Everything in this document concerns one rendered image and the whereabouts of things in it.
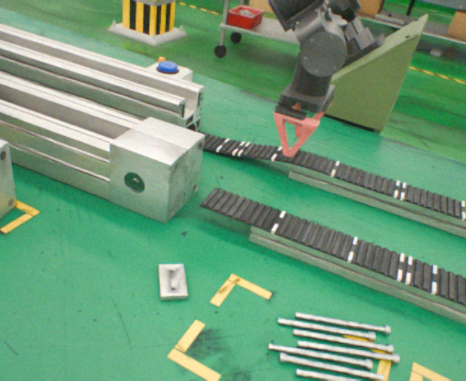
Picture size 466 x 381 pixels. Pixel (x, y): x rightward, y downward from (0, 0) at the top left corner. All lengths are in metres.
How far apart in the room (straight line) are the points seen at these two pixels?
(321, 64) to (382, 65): 0.40
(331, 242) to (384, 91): 0.49
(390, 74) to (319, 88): 0.33
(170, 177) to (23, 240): 0.19
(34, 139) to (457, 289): 0.58
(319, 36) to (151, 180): 0.28
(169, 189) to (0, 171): 0.20
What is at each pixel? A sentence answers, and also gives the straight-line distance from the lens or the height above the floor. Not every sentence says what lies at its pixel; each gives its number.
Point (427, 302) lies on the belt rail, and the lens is 0.60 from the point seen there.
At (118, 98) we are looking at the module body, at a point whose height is 0.84.
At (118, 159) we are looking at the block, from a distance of 0.60.
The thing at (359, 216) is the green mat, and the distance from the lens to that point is 0.72.
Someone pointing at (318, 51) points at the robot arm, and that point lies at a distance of 0.60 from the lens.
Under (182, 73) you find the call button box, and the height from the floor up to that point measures 0.84.
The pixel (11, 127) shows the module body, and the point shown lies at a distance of 0.71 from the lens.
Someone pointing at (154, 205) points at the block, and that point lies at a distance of 0.60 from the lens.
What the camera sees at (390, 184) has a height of 0.81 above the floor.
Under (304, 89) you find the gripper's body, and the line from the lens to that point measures 0.69.
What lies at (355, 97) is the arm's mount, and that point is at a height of 0.83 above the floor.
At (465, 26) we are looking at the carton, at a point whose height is 0.33.
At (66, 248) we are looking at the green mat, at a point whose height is 0.78.
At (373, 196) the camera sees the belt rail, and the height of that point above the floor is 0.79.
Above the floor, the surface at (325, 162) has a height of 0.82.
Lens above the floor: 1.16
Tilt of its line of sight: 34 degrees down
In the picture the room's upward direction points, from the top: 10 degrees clockwise
